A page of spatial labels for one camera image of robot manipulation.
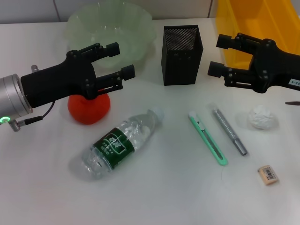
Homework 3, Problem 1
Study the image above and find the grey pen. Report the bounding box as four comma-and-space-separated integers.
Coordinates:
207, 102, 249, 157

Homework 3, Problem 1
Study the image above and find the green glass fruit plate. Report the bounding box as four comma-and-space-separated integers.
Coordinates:
64, 2, 157, 73

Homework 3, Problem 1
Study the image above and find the red tomato ball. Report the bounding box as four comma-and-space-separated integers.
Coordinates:
67, 90, 111, 125

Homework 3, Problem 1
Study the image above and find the beige eraser with barcode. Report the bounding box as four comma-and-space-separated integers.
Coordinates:
257, 165, 280, 186

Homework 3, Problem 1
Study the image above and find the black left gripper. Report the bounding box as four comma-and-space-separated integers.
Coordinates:
20, 42, 136, 108

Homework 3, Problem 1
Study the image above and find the green utility knife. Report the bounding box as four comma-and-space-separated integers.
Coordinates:
187, 111, 228, 166

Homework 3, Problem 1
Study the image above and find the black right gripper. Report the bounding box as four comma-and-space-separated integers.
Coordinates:
207, 32, 300, 94

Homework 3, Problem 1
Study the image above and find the yellow plastic bin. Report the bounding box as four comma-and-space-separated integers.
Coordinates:
215, 0, 300, 73

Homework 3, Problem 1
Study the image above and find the white paper ball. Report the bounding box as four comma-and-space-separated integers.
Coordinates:
246, 105, 278, 129

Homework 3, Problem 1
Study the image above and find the black mesh pen holder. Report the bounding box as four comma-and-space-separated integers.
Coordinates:
161, 24, 204, 86

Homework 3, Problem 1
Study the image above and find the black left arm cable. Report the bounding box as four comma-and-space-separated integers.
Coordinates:
9, 101, 56, 132

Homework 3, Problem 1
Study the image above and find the clear green-label water bottle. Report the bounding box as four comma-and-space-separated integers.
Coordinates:
81, 105, 165, 180

